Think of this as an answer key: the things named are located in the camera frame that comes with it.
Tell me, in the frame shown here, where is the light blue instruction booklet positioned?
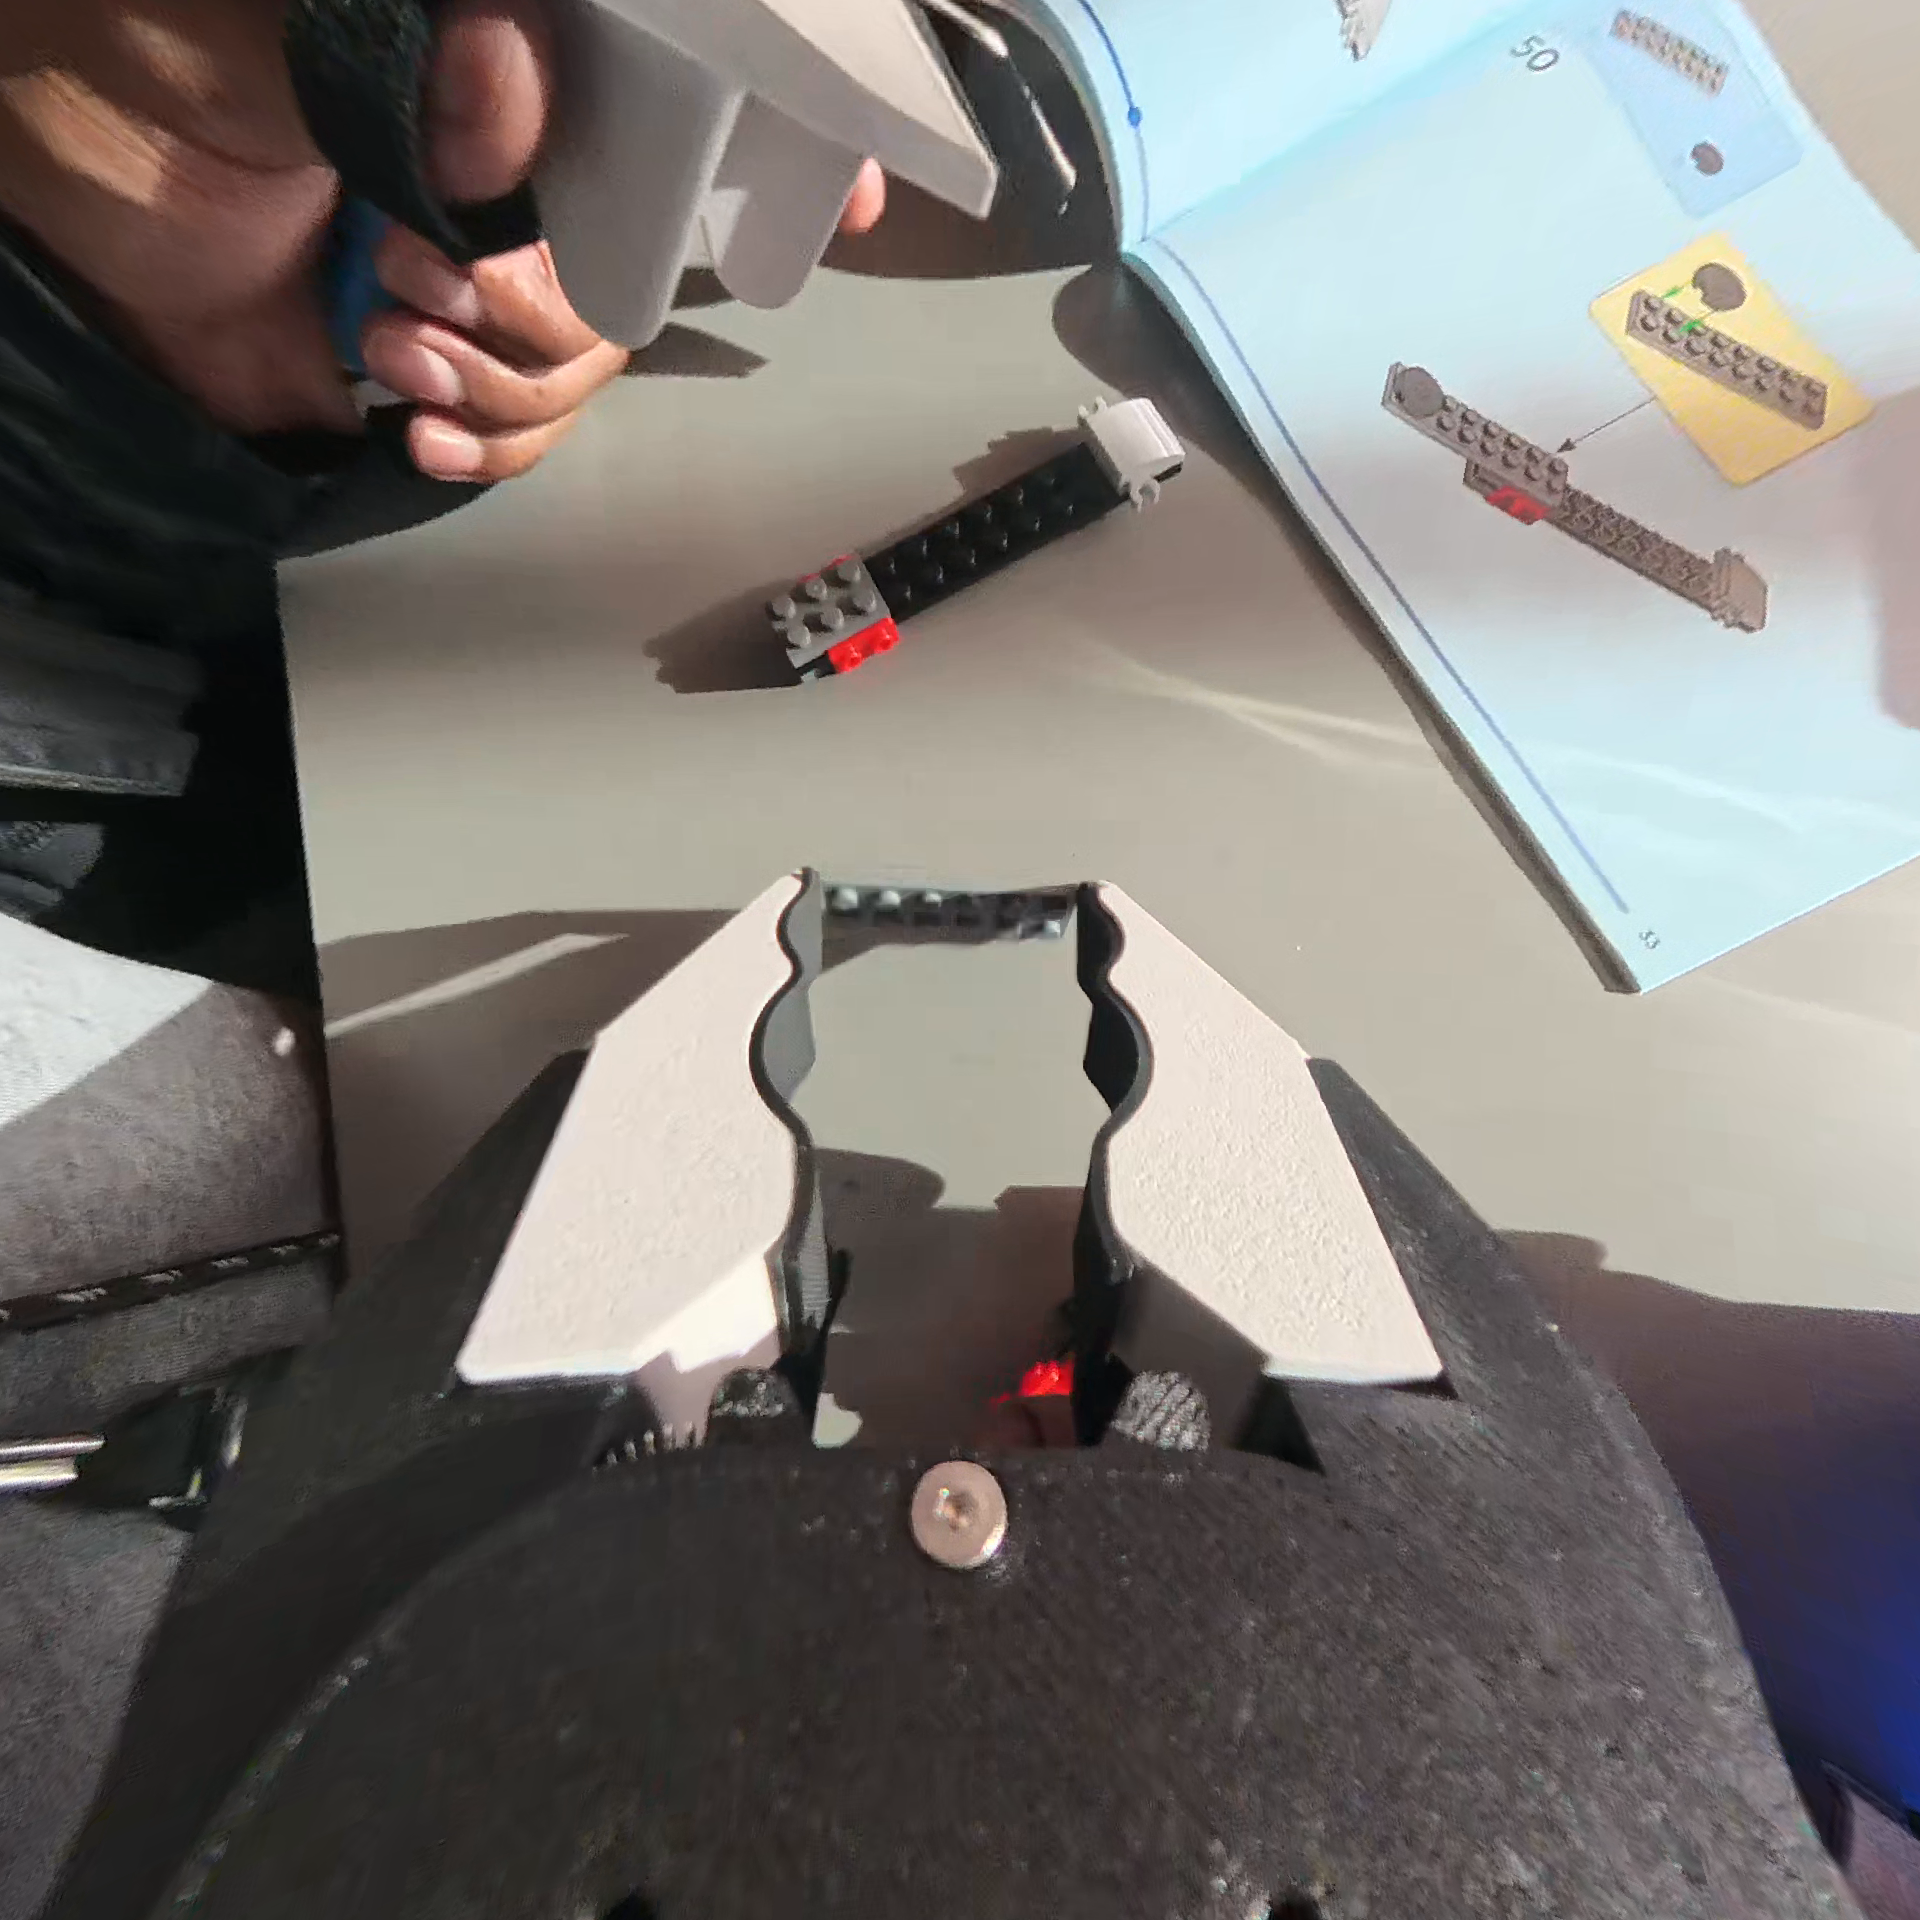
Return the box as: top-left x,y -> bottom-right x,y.
1033,0 -> 1920,996

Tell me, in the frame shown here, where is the black drawstring bag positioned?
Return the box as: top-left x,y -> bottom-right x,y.
0,1230 -> 347,1518

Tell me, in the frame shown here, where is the grey toy brick plate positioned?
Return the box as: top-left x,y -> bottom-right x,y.
821,881 -> 1079,944

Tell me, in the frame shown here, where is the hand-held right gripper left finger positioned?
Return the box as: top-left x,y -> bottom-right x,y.
454,865 -> 841,1445

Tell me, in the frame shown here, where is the black toy brick beam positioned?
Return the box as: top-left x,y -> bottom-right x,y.
763,396 -> 1187,689

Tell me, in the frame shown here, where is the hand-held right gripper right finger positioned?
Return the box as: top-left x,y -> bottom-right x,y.
1072,875 -> 1445,1449

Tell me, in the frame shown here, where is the grey desk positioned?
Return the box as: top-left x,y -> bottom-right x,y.
275,210 -> 1920,1847

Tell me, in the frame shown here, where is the person's left forearm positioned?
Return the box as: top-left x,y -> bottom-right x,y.
0,210 -> 497,632

